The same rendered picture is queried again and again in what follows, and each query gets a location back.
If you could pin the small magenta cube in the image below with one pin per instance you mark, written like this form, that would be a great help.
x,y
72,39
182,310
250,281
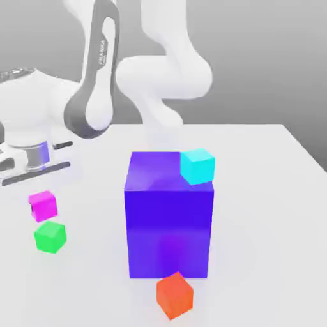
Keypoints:
x,y
44,206

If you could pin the small green cube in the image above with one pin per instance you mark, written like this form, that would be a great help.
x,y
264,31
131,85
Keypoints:
x,y
49,237

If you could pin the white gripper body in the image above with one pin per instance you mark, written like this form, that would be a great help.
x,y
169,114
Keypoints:
x,y
38,178

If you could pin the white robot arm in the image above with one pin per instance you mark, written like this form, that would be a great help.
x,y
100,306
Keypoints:
x,y
176,63

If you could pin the large purple box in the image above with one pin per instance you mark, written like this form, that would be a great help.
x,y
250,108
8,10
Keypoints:
x,y
168,224

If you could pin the small orange cube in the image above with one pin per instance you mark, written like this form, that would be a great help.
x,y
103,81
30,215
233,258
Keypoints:
x,y
175,296

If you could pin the small cyan cube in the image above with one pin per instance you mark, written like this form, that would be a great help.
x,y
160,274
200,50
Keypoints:
x,y
198,166

